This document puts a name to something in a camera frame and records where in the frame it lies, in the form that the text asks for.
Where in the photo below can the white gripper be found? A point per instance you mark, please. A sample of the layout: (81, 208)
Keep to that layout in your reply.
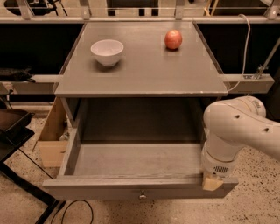
(217, 165)

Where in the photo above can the grey top drawer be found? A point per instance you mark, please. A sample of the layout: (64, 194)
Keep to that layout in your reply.
(135, 149)

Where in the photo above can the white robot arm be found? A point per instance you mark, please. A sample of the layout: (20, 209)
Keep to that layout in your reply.
(230, 126)

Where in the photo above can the grey drawer cabinet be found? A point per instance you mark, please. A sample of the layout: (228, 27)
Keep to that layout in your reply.
(147, 68)

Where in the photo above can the red apple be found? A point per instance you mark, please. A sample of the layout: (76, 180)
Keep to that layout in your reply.
(173, 39)

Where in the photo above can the cardboard box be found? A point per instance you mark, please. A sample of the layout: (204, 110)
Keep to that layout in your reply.
(51, 142)

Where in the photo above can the white ceramic bowl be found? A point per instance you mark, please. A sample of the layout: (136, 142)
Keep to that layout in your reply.
(107, 52)

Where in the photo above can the black metal stand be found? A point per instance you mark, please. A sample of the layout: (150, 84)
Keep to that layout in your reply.
(7, 147)

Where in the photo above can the black tray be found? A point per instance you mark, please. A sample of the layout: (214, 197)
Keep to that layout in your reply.
(12, 121)

